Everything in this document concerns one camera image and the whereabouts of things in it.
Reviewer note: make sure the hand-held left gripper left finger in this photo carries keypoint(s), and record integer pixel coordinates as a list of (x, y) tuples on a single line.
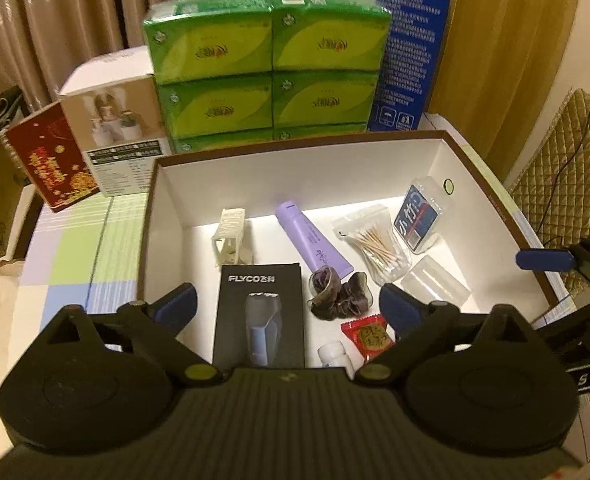
[(176, 306)]

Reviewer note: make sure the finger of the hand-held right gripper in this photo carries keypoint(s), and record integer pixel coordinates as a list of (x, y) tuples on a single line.
[(545, 259)]

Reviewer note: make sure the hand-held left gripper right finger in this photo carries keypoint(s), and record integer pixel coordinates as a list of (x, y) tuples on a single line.
[(399, 306)]

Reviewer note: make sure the clear plastic cup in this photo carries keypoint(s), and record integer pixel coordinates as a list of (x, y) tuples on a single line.
[(435, 280)]

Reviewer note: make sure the red snack packet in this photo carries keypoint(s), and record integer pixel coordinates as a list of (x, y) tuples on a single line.
[(367, 337)]

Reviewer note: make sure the dark brown scrunchie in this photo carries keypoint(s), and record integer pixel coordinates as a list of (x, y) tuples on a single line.
[(337, 295)]

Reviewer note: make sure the bag of cotton swabs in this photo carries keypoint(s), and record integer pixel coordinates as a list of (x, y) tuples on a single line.
[(375, 247)]

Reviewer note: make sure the small white bottle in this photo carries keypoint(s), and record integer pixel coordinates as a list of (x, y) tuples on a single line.
[(334, 357)]

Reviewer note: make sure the black shaver box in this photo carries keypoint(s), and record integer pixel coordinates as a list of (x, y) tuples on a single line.
[(260, 310)]

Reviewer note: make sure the white plastic clip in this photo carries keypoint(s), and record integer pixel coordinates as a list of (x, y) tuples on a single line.
[(229, 237)]

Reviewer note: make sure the clear plastic swab box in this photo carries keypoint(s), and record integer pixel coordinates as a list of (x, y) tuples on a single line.
[(421, 217)]

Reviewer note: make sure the purple tube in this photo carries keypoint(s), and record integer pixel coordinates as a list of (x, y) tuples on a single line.
[(310, 237)]

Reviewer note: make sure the brown cardboard storage box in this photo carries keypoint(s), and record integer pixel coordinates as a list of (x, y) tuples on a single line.
[(275, 180)]

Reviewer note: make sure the checked cloth desktop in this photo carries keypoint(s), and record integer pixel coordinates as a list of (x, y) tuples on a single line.
[(75, 260)]

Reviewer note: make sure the chair with quilted cover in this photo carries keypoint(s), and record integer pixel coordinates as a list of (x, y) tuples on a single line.
[(570, 180)]

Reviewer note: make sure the cream printed cloth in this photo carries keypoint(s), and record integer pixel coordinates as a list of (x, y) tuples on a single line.
[(5, 340)]

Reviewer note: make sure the white product box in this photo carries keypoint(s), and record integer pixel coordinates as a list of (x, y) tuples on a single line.
[(120, 130)]

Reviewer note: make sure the red gift box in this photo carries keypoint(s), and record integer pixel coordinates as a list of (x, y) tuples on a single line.
[(50, 160)]

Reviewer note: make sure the golden curtain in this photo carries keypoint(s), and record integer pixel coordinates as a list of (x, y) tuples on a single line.
[(510, 45)]

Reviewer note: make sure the blue printed carton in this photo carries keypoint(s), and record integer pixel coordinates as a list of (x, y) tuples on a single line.
[(410, 55)]

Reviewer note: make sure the stack of green tissue packs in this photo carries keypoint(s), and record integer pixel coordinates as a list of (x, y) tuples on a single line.
[(265, 70)]

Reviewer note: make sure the beige curtain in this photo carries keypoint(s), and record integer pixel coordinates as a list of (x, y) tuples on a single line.
[(100, 10)]

